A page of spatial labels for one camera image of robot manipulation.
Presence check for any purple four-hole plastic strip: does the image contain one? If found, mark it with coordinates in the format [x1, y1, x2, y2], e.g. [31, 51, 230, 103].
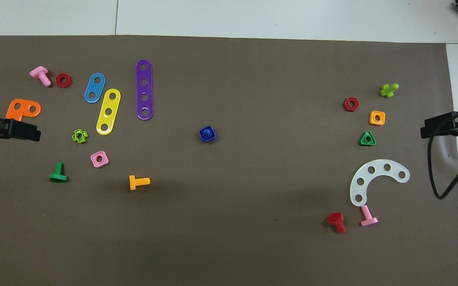
[136, 60, 154, 121]

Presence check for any dark green plastic bolt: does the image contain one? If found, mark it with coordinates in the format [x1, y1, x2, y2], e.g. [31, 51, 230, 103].
[49, 162, 69, 183]

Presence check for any white curved five-hole plate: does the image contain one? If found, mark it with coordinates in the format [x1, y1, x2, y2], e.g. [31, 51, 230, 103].
[349, 159, 411, 207]

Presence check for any green triangular plastic nut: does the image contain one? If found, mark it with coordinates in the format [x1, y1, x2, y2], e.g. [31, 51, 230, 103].
[359, 131, 377, 147]

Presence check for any blue two-hole plastic strip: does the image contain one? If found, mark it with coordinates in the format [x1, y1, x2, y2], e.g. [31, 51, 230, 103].
[84, 73, 106, 104]

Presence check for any pink square plastic nut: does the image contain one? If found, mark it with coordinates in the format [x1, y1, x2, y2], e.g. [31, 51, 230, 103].
[90, 151, 109, 168]

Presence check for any lime green plastic bolt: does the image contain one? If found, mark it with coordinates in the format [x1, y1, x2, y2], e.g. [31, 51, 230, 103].
[379, 83, 399, 99]

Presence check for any red plastic bolt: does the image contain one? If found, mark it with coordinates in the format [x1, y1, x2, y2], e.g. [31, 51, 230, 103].
[327, 212, 347, 234]

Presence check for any brown table mat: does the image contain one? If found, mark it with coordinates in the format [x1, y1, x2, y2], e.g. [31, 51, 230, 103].
[0, 35, 458, 286]

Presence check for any yellow three-hole plastic strip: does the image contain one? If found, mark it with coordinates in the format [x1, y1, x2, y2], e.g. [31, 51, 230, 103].
[96, 88, 121, 136]

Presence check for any orange angled three-hole plate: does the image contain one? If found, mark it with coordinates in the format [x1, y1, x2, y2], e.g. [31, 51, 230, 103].
[6, 99, 42, 122]

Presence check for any orange plastic bolt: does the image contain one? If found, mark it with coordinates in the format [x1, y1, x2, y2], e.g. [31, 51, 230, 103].
[129, 175, 151, 191]

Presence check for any blue square plastic nut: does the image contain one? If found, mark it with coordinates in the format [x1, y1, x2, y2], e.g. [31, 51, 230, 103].
[199, 126, 216, 143]

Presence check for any orange square plastic nut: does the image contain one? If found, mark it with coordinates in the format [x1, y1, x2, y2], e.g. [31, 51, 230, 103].
[369, 110, 386, 126]

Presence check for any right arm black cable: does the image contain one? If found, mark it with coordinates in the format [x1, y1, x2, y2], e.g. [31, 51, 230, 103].
[427, 108, 458, 200]

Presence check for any pink plastic bolt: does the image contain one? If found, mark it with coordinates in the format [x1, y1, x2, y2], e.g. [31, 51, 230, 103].
[29, 66, 52, 87]
[360, 205, 379, 227]

